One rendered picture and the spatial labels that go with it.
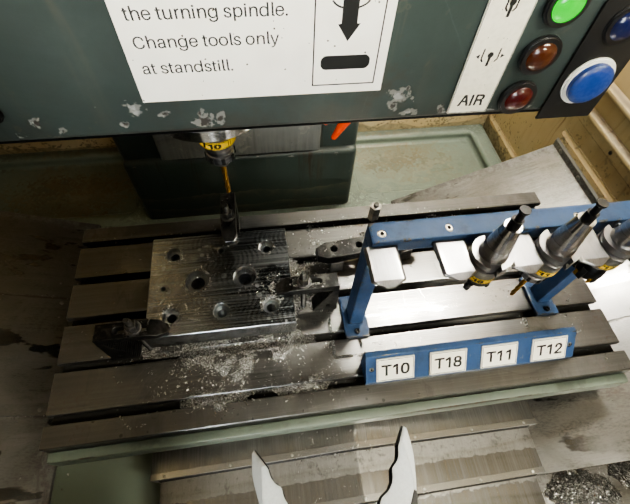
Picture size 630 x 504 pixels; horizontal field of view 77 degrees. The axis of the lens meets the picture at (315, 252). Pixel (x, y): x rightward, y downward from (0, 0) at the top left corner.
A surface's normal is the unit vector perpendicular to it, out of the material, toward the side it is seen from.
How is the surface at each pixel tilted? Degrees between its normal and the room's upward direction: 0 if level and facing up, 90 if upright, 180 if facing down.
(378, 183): 0
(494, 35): 90
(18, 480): 24
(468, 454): 8
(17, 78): 90
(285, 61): 90
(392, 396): 0
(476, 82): 90
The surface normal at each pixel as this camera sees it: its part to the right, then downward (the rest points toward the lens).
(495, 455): 0.18, -0.55
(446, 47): 0.14, 0.84
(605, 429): -0.36, -0.46
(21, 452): 0.43, -0.54
